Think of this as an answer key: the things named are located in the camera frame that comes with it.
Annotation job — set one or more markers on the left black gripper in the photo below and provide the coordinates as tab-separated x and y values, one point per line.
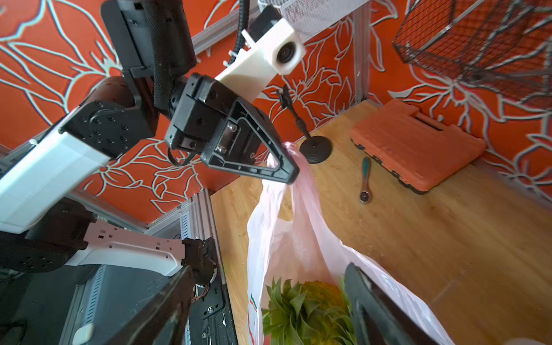
227	132

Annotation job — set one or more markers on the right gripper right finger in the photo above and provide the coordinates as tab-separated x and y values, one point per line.
375	318

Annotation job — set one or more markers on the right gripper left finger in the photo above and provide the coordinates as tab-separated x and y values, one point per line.
170	305

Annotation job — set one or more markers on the yellow pineapple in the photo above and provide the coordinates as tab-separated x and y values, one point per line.
313	312

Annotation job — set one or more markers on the pink plastic bag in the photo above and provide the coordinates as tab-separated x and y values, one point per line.
290	240

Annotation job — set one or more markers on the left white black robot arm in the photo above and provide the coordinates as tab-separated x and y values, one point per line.
41	228

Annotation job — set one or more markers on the left black round stand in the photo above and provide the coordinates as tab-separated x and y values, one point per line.
316	149

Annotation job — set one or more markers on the orange tool case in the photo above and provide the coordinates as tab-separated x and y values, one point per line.
416	149

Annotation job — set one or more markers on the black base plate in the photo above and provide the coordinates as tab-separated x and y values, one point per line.
211	320

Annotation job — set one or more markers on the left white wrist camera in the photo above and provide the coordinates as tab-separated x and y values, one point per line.
267	47

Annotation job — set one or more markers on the green handled screwdriver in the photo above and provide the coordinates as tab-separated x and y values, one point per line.
365	193

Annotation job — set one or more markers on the black wire wall basket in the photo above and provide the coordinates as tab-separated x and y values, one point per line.
500	46

